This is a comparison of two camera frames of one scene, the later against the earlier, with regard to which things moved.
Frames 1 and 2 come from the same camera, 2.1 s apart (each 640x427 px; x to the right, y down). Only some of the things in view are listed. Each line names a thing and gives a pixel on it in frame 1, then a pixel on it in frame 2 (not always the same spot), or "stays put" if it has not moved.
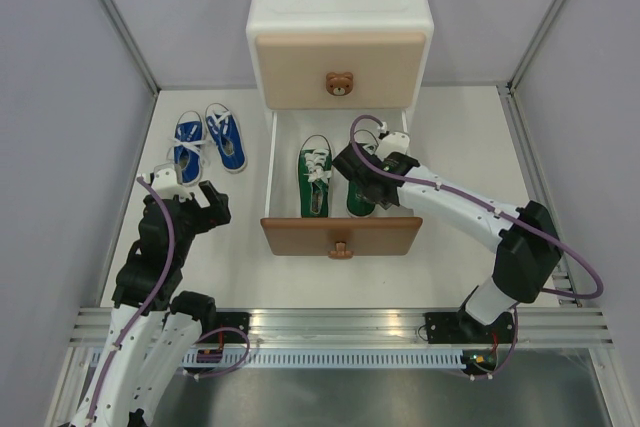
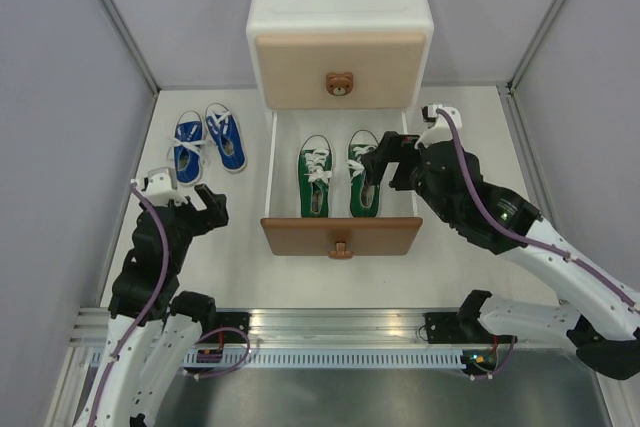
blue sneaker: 227,133 stays put
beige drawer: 340,70 stays put
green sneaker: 315,161 stays put
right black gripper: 383,158 to 392,147
